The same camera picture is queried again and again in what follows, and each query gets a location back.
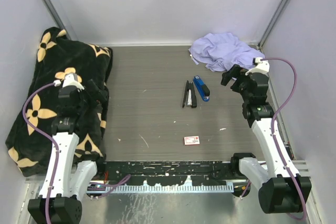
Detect red white staple box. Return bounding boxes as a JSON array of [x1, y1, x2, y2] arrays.
[[184, 136, 200, 145]]

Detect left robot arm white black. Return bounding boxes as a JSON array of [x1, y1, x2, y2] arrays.
[[28, 76, 108, 223]]

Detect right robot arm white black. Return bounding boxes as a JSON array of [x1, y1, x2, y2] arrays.
[[221, 65, 312, 214]]

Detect blue stapler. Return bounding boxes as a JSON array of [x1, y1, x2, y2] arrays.
[[193, 76, 210, 102]]

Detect black open stapler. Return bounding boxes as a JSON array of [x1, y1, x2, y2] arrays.
[[182, 80, 197, 108]]

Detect lavender crumpled cloth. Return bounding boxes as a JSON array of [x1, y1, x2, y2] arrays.
[[189, 33, 265, 72]]

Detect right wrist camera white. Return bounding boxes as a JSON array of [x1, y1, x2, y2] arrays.
[[245, 57, 270, 76]]

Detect white cable duct strip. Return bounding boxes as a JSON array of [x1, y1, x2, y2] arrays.
[[86, 184, 234, 194]]

